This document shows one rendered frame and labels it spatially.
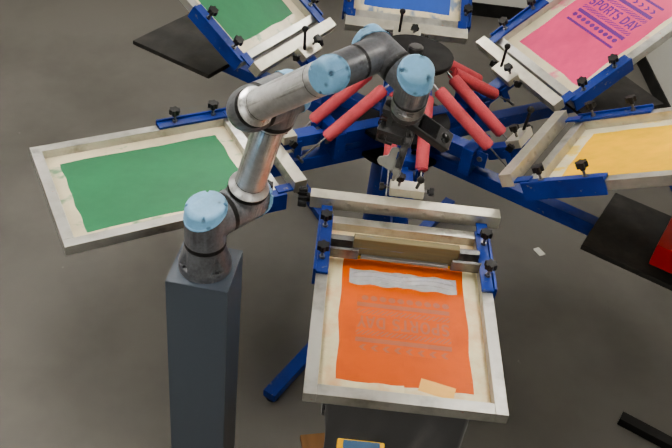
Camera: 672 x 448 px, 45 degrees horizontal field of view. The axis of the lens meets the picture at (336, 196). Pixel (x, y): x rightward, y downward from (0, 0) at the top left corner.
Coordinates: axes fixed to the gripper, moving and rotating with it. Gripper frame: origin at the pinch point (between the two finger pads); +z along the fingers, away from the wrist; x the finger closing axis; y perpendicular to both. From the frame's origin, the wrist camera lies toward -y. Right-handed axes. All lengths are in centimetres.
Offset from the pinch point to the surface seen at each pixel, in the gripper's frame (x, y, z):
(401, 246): -13, -6, 81
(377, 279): 0, -2, 86
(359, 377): 37, -7, 68
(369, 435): 48, -15, 91
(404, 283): -2, -11, 86
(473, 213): -38, -27, 93
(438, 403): 38, -30, 61
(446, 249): -17, -21, 81
